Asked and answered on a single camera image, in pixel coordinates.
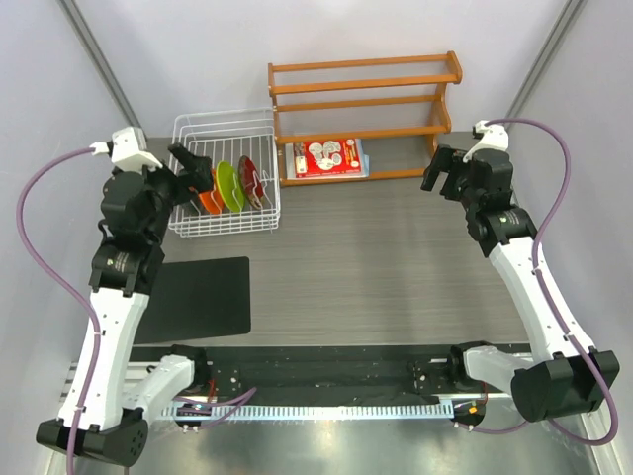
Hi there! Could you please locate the red picture book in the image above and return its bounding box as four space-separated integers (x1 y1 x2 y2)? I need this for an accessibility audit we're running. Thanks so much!
284 139 370 180

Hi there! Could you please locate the white wire dish rack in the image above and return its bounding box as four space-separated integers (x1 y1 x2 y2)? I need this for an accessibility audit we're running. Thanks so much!
169 108 281 238

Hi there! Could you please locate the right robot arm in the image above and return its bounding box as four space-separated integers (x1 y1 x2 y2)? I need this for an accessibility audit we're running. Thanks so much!
421 145 619 423

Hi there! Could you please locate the black rubber mat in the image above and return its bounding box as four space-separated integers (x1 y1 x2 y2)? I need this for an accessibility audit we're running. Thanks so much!
135 256 251 344

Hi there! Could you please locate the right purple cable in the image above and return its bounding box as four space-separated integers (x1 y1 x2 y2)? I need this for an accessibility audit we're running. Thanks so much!
457 118 620 447

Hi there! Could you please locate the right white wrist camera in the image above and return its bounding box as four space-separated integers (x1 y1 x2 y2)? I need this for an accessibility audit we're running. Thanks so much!
463 120 509 163

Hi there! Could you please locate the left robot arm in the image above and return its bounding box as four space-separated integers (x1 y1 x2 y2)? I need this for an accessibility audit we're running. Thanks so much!
36 142 213 473

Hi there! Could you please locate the orange plate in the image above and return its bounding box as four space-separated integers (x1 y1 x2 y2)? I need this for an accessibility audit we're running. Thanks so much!
198 185 225 215

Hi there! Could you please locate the orange wooden shelf rack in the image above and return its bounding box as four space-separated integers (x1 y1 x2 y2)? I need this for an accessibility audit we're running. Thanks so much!
267 50 463 187

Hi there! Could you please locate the red floral plate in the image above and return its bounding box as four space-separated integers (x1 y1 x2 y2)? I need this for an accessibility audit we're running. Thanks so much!
238 155 264 210

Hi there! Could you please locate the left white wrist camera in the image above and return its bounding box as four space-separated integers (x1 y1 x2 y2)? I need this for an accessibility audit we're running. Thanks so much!
90 127 163 173

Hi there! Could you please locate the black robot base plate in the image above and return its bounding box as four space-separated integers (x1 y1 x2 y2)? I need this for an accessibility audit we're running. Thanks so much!
129 340 533 402

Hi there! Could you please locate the green plate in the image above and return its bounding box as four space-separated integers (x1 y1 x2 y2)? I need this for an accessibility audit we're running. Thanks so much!
216 161 246 213

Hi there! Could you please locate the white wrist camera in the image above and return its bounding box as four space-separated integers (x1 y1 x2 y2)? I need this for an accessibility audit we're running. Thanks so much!
463 120 509 163
90 127 163 173

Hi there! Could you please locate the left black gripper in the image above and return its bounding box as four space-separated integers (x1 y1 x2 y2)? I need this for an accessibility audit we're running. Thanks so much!
127 143 212 242

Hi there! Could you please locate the white slotted cable duct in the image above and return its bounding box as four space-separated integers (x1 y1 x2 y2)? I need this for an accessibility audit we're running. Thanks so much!
157 401 454 423

